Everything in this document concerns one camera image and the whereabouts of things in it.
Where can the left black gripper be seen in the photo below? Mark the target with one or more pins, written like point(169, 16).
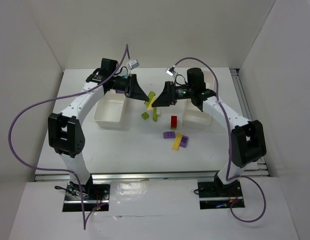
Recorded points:
point(131, 85)

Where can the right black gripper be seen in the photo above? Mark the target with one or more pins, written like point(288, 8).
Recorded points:
point(171, 92)

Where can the lime and white lego base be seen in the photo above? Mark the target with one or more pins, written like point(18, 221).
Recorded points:
point(156, 114)

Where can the yellow lego plate piece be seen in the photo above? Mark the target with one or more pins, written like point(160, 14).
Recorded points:
point(149, 106)

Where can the small lime green lego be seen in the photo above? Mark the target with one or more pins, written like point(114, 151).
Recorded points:
point(145, 115)

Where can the purple rounded lego block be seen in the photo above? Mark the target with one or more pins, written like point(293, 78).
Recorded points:
point(119, 92)

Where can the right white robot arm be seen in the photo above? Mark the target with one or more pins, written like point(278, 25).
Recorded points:
point(207, 101)

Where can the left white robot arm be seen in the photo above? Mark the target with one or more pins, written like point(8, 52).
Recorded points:
point(65, 134)

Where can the red tall lego brick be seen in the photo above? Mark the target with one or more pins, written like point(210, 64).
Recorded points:
point(173, 122)

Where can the left white divided container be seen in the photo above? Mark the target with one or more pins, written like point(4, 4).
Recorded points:
point(110, 110)

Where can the white divided container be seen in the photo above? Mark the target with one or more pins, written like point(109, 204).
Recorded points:
point(110, 110)
point(192, 117)

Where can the right white divided container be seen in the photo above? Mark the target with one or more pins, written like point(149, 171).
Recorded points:
point(192, 117)

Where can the purple flat lego plate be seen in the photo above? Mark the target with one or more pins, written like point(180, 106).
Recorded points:
point(169, 135)

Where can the purple square lego brick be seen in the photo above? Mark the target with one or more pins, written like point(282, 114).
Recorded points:
point(184, 141)

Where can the yellow long lego plate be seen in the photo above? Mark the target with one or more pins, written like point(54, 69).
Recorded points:
point(177, 141)

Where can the aluminium front rail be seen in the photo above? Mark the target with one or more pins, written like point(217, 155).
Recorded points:
point(132, 176)

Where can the aluminium rail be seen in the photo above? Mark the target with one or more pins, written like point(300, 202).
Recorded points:
point(132, 176)
point(248, 117)

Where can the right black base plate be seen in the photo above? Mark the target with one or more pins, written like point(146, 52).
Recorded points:
point(210, 198)

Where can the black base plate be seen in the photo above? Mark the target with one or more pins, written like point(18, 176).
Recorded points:
point(100, 196)
point(210, 198)

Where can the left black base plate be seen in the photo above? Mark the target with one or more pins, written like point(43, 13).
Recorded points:
point(100, 196)

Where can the aluminium right side rail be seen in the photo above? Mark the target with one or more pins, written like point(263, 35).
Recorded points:
point(248, 117)

